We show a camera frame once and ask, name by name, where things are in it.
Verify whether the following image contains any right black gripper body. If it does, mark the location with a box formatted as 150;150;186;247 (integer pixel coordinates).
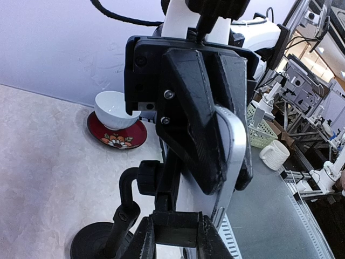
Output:
125;36;259;116

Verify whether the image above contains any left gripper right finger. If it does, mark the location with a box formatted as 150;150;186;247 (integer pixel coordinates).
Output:
198;212;233;259

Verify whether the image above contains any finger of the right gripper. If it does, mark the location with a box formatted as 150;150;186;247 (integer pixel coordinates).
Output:
216;53;253;191
156;48;227;195

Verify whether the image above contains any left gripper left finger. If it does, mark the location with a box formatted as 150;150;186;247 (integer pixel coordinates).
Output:
123;216;156;259

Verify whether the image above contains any black pole phone stand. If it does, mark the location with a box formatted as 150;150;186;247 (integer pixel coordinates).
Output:
70;159;200;259

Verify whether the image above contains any black phone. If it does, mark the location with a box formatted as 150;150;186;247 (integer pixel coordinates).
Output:
183;105;247;259

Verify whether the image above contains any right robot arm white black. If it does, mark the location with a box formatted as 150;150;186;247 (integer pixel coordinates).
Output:
93;1;289;195

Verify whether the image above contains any red floral plate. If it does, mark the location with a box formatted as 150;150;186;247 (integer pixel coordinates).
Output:
87;112;147;150

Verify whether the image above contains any white bowl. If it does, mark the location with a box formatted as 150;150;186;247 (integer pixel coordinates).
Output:
94;91;141;131

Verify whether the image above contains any green plastic basket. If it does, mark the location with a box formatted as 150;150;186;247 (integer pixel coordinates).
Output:
247;104;278;148

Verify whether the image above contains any white ribbed mug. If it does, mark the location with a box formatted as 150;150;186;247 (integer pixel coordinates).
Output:
259;140;290;171

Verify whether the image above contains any front aluminium rail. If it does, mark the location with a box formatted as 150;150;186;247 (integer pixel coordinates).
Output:
218;145;335;259

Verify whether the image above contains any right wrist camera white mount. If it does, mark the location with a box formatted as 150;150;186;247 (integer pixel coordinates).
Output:
161;0;250;45

